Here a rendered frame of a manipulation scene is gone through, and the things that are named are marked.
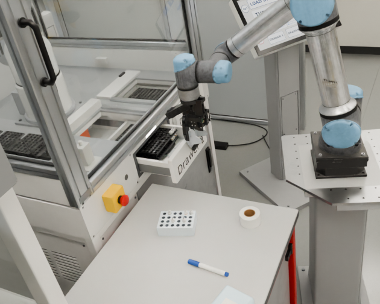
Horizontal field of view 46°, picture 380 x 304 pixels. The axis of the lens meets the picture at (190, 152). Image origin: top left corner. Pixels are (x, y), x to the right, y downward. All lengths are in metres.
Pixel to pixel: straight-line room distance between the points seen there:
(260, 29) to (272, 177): 1.52
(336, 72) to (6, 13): 0.91
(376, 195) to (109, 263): 0.93
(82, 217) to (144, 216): 0.26
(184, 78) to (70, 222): 0.61
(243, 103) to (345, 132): 2.04
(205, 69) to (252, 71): 1.83
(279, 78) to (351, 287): 1.11
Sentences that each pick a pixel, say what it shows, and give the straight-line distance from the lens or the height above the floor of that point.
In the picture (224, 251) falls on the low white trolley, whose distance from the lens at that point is 1.46.
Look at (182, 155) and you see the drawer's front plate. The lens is 1.66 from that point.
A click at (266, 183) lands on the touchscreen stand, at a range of 2.85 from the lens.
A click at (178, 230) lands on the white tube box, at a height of 0.79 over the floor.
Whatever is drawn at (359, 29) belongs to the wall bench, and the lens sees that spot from 4.41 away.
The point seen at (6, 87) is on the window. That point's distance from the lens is 1.36.
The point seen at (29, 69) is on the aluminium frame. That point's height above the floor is 1.42.
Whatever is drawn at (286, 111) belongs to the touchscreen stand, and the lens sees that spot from 2.61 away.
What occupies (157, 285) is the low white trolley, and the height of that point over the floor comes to 0.76.
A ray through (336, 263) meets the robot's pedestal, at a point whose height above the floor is 0.31.
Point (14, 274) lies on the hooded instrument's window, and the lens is 0.97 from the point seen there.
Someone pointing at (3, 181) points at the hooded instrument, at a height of 1.39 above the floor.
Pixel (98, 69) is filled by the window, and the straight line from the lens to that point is 1.49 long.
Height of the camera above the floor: 1.83
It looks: 34 degrees down
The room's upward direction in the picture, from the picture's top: 10 degrees counter-clockwise
